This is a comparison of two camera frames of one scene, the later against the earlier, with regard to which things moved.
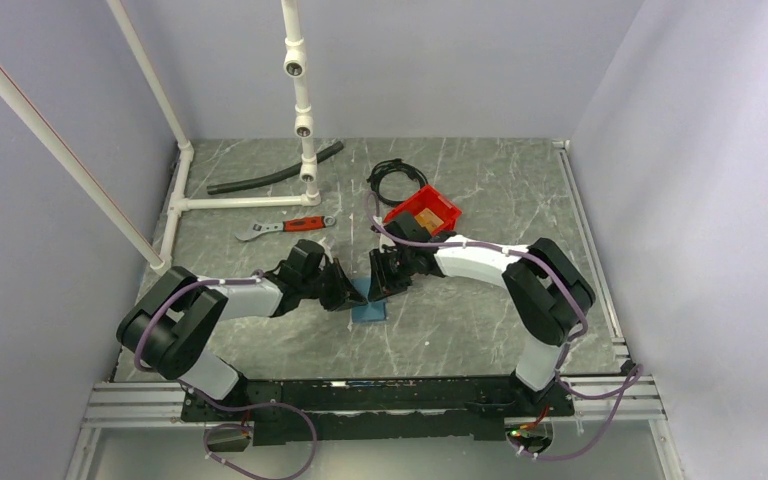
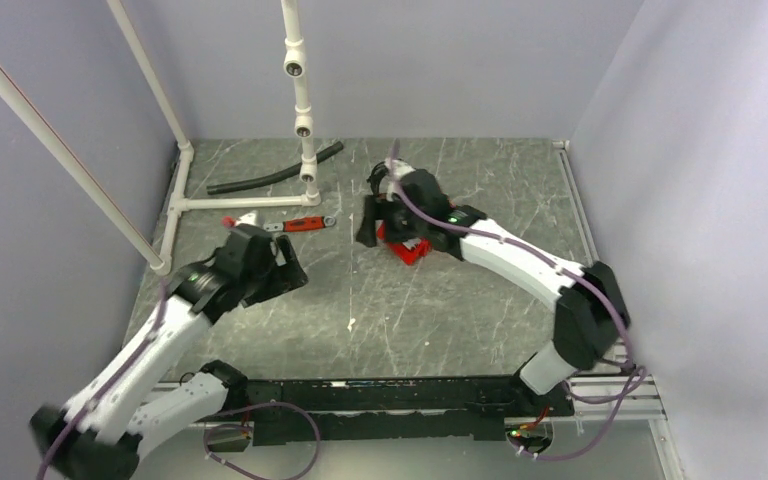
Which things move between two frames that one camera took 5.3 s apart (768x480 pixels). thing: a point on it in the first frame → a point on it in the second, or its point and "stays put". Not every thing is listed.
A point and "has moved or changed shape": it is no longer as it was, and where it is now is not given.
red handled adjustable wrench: x=290 y=225 stays put
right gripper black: x=382 y=284 → x=366 y=232
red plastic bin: x=436 y=203 has moved or changed shape
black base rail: x=378 y=409 stays put
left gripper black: x=345 y=295 → x=290 y=274
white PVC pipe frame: x=295 y=62 stays put
